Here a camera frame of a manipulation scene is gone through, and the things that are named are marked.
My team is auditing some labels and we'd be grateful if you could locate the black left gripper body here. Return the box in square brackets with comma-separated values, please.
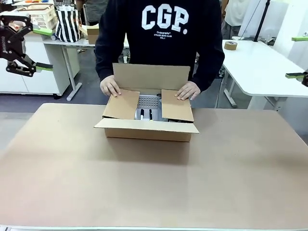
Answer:
[0, 28, 26, 60]

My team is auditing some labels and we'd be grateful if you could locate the brown cardboard shipping box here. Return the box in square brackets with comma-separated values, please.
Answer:
[93, 63, 200, 142]

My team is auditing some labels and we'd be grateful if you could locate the person's left forearm black sleeve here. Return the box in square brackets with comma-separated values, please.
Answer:
[192, 45, 226, 92]

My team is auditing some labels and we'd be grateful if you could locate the person's right forearm black sleeve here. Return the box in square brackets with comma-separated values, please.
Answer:
[95, 43, 115, 81]

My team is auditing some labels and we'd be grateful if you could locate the small open cardboard box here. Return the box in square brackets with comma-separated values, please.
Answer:
[79, 23, 100, 45]

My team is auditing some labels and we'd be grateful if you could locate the person's right hand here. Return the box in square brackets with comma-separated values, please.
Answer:
[100, 75, 122, 98]

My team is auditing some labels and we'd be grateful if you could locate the person's left hand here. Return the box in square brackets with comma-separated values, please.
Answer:
[174, 81, 201, 101]

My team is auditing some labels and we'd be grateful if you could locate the white cabinet on casters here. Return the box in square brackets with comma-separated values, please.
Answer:
[0, 33, 80, 96]

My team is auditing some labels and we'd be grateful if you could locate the white plastic crate basket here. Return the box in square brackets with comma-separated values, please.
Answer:
[20, 3, 58, 31]

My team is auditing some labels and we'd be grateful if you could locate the white board panel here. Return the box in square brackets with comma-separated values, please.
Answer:
[240, 0, 288, 41]

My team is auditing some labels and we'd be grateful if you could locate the black stand pole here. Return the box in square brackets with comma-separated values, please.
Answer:
[255, 0, 271, 41]

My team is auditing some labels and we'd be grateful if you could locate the black white striped bag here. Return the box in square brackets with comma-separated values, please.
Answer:
[54, 0, 82, 43]

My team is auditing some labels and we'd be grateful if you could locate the white desk with metal leg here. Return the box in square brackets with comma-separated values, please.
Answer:
[42, 36, 130, 102]

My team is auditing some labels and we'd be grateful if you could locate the brown packing tape roll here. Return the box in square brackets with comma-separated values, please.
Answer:
[224, 40, 239, 51]

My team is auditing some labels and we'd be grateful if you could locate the bystander in white shirt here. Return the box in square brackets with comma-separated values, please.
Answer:
[221, 0, 248, 40]

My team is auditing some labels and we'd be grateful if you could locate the silver perforated metal container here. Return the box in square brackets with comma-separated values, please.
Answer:
[134, 94, 162, 121]

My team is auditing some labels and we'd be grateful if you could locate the person's black printed sweatshirt torso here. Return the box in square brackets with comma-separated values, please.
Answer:
[95, 0, 226, 92]

